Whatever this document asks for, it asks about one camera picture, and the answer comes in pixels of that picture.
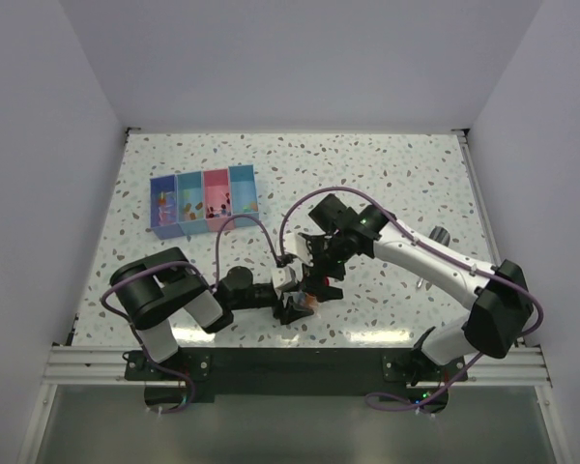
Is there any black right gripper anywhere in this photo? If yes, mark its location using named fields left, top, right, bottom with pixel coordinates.
left=301, top=232, right=352, bottom=303

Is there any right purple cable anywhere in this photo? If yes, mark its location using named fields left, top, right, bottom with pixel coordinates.
left=275, top=186, right=545, bottom=413

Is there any blue end candy bin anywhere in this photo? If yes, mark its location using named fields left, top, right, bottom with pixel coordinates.
left=228, top=165, right=259, bottom=219

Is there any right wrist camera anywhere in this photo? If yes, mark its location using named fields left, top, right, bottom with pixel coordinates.
left=279, top=232, right=313, bottom=266

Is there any purple cable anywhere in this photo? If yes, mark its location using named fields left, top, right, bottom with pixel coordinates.
left=275, top=186, right=545, bottom=413
left=100, top=215, right=289, bottom=417

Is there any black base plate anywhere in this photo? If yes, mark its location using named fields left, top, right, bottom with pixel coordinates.
left=122, top=347, right=468, bottom=413

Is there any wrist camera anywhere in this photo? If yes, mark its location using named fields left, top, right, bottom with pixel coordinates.
left=279, top=232, right=313, bottom=266
left=271, top=267, right=298, bottom=293

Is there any clear plastic jar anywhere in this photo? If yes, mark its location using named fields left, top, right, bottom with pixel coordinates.
left=294, top=292, right=319, bottom=311

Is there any pink candy bin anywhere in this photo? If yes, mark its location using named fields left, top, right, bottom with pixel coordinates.
left=203, top=168, right=232, bottom=232

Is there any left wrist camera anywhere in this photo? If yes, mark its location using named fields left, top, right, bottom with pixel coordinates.
left=271, top=267, right=298, bottom=293

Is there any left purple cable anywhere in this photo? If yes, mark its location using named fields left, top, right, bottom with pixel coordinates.
left=100, top=215, right=289, bottom=417

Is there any purple candy bin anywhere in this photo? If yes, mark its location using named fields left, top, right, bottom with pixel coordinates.
left=150, top=175, right=183, bottom=240

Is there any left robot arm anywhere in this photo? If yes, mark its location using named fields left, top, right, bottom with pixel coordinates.
left=101, top=247, right=317, bottom=379

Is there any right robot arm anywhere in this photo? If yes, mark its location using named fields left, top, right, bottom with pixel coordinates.
left=279, top=188, right=533, bottom=380

